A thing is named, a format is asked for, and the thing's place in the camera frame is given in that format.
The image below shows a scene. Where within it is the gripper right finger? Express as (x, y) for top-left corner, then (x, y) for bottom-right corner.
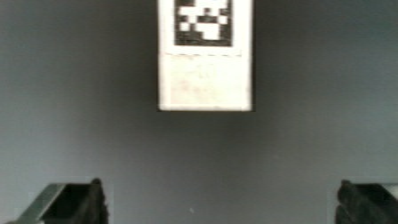
(335, 180), (398, 224)

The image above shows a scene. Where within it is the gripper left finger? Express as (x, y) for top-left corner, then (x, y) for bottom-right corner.
(12, 178), (109, 224)

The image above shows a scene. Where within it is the white table leg far left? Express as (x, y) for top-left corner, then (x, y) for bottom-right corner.
(157, 0), (253, 111)

